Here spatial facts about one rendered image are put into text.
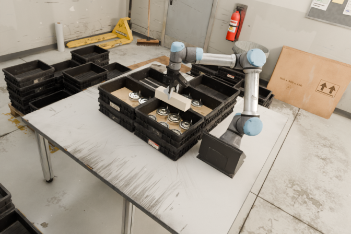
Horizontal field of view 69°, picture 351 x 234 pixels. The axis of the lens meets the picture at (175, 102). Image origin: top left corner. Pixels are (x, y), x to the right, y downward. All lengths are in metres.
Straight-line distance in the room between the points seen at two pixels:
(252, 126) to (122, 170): 0.84
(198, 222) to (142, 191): 0.35
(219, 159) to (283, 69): 2.94
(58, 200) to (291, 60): 3.66
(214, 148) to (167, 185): 0.38
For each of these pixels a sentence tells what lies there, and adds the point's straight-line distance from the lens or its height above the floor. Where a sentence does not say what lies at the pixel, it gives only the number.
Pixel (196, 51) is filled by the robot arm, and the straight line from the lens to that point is 1.52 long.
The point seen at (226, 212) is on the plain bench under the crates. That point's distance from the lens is 1.58.
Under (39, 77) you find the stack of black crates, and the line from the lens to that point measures 3.03.
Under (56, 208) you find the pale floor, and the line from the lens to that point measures 2.41.
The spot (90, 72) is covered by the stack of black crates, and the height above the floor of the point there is 0.49.
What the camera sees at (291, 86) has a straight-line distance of 4.44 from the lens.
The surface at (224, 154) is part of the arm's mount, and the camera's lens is 1.68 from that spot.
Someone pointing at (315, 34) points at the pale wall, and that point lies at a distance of 4.45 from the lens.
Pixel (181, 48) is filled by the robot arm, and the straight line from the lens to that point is 1.48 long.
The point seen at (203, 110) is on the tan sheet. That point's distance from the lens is 2.04.
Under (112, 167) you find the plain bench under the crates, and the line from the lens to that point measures 1.68.
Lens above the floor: 1.93
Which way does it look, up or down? 32 degrees down
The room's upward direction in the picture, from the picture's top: 10 degrees clockwise
